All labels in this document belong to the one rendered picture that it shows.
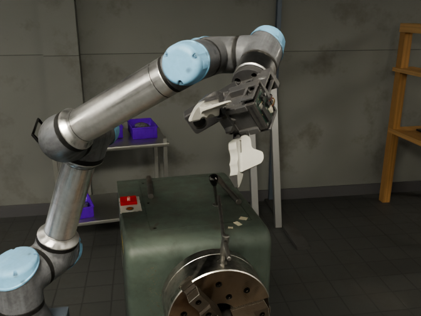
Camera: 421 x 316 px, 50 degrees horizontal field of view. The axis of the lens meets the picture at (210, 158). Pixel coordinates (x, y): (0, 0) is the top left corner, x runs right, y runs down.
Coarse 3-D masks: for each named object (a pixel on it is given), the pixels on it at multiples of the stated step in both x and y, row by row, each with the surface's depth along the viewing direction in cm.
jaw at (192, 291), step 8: (184, 288) 127; (192, 288) 127; (192, 296) 124; (200, 296) 123; (192, 304) 123; (200, 304) 124; (208, 304) 125; (200, 312) 124; (208, 312) 123; (216, 312) 124
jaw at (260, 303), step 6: (258, 300) 133; (264, 300) 134; (240, 306) 132; (246, 306) 132; (252, 306) 131; (258, 306) 131; (264, 306) 130; (234, 312) 130; (240, 312) 130; (246, 312) 129; (252, 312) 129; (258, 312) 129; (264, 312) 130
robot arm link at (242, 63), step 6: (246, 54) 84; (252, 54) 83; (258, 54) 83; (264, 54) 84; (240, 60) 85; (246, 60) 82; (252, 60) 82; (258, 60) 82; (264, 60) 82; (270, 60) 83; (240, 66) 83; (258, 66) 81; (264, 66) 82; (270, 66) 83; (234, 72) 84
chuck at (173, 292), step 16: (208, 256) 134; (192, 272) 129; (208, 272) 127; (224, 272) 127; (240, 272) 129; (176, 288) 129; (208, 288) 128; (224, 288) 129; (240, 288) 130; (256, 288) 132; (176, 304) 127; (224, 304) 142; (240, 304) 132
